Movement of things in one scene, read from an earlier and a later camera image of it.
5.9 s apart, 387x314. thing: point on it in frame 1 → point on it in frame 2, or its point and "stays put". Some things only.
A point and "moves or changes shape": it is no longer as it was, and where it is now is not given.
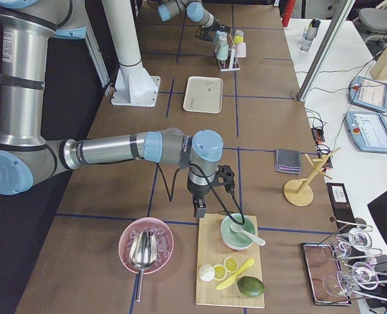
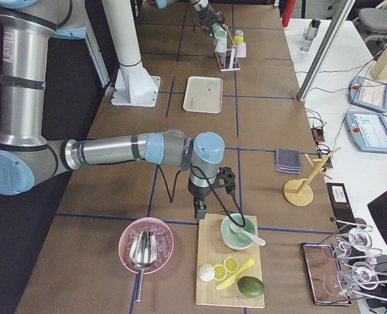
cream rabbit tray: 203,94 stays put
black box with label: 341,205 stays put
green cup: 222,53 moves or changes shape
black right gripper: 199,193 stays put
